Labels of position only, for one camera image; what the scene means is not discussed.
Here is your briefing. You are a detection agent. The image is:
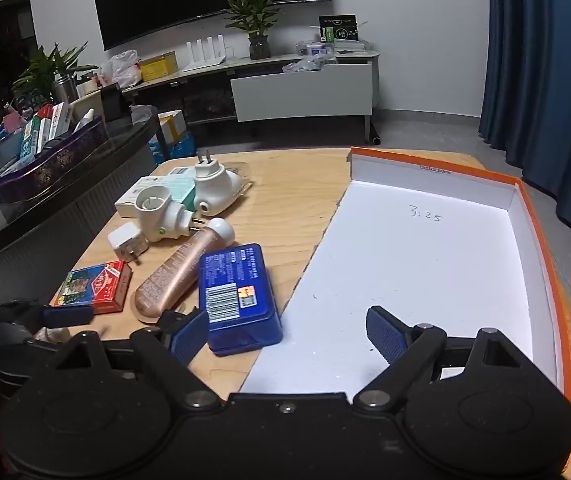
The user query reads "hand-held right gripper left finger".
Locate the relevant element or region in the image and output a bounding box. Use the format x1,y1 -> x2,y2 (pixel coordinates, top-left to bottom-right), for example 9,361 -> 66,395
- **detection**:
58,308 -> 221,412

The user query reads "white and yellow carton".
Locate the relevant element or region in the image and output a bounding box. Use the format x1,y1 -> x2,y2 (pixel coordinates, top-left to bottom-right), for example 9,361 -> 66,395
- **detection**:
158,110 -> 187,146

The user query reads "large leafy potted plant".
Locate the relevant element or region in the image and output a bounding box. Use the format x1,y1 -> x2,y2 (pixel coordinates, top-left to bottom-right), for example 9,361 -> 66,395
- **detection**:
12,42 -> 99,106

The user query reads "beige box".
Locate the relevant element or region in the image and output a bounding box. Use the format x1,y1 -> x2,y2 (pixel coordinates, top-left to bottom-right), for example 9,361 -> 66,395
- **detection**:
68,91 -> 104,121

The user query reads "purple ornate tray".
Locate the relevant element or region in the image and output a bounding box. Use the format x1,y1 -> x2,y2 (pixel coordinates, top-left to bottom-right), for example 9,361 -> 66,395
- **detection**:
0,115 -> 109,205

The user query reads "black glass table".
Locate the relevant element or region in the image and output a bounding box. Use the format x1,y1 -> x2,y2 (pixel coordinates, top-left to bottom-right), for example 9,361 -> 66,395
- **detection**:
0,105 -> 166,271

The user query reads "white plastic bag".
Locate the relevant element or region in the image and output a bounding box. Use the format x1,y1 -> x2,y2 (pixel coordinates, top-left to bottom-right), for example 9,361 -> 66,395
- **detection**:
100,50 -> 142,88

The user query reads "blue rectangular tin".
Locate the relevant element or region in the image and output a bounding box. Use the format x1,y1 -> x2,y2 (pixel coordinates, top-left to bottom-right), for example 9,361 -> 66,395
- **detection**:
198,243 -> 284,357

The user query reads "rose gold cosmetic tube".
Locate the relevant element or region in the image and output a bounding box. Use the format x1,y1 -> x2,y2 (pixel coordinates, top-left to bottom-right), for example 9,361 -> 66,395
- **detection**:
133,217 -> 236,325

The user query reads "blue curtain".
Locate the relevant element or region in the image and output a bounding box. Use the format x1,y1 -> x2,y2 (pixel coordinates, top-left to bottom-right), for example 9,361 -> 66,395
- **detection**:
479,0 -> 571,273

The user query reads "clear plastic bag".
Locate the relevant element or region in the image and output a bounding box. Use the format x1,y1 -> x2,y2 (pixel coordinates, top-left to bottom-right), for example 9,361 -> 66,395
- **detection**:
283,56 -> 339,74

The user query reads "white plug adapter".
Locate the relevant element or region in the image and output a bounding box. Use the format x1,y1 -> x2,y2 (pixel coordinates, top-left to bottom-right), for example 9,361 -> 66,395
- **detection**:
134,184 -> 206,244
193,149 -> 244,212

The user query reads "red playing card box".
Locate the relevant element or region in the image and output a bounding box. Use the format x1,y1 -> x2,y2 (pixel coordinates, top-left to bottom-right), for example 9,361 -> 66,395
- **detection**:
50,260 -> 133,316

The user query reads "pile of small medicine boxes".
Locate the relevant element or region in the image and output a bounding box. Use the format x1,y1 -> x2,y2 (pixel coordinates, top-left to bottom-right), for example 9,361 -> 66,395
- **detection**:
0,101 -> 96,178

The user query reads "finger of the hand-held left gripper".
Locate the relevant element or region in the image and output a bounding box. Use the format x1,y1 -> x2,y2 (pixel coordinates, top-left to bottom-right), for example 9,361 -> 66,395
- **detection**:
0,301 -> 95,331

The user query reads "green and black box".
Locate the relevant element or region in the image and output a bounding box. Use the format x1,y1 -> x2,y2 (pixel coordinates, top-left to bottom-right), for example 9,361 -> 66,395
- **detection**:
318,14 -> 360,43

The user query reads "white square charger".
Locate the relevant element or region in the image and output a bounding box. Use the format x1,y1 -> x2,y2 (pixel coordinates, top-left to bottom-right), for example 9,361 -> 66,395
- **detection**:
108,224 -> 149,265

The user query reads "blue plastic package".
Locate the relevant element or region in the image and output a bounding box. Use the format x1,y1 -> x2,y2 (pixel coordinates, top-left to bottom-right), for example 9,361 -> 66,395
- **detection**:
148,132 -> 197,166

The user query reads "yellow box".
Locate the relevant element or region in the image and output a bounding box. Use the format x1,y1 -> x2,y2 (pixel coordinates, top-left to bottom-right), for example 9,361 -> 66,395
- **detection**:
140,51 -> 179,82

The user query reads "potted plant in glass vase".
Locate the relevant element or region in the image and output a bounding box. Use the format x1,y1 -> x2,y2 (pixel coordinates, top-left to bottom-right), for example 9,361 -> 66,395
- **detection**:
223,0 -> 286,61

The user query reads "white router with antennas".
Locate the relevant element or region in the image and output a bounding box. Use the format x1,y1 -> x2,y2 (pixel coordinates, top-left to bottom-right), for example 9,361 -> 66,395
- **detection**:
182,34 -> 229,72

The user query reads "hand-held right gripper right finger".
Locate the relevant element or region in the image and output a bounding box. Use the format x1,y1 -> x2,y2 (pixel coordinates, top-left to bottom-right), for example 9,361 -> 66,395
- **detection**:
354,305 -> 533,412

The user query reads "long low television stand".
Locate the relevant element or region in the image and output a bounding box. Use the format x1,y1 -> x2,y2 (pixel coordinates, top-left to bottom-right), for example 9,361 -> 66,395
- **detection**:
120,47 -> 382,145

